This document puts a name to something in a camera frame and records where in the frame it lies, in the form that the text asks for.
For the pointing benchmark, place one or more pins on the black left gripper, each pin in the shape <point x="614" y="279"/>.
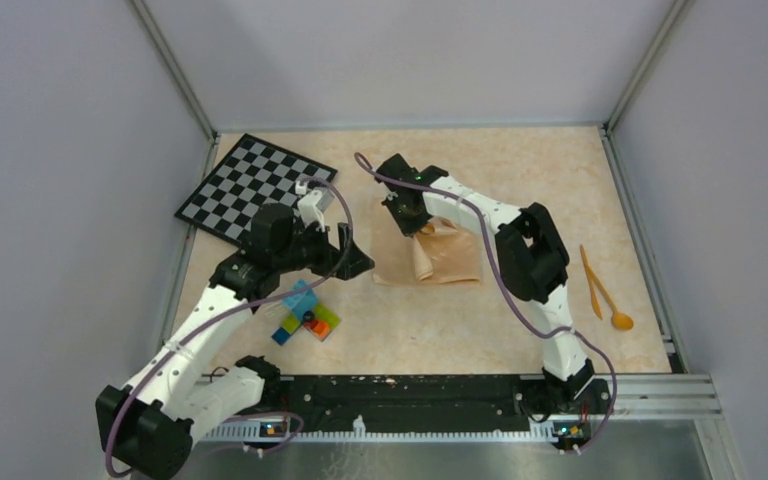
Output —
<point x="331" y="257"/>

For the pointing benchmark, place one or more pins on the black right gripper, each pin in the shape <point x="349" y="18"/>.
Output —
<point x="409" y="228"/>

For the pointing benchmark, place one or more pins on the orange cloth napkin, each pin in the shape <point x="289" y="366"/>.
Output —
<point x="442" y="253"/>

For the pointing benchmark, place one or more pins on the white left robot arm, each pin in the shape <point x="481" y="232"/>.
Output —
<point x="151" y="423"/>

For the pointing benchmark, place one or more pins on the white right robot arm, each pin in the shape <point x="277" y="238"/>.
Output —
<point x="528" y="260"/>

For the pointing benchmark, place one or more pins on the colourful toy block pile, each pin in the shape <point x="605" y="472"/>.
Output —
<point x="305" y="312"/>

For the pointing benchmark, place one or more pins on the black white checkerboard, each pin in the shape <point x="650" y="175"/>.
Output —
<point x="254" y="172"/>

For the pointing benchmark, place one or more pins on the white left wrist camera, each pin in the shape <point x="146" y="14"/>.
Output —
<point x="312" y="204"/>

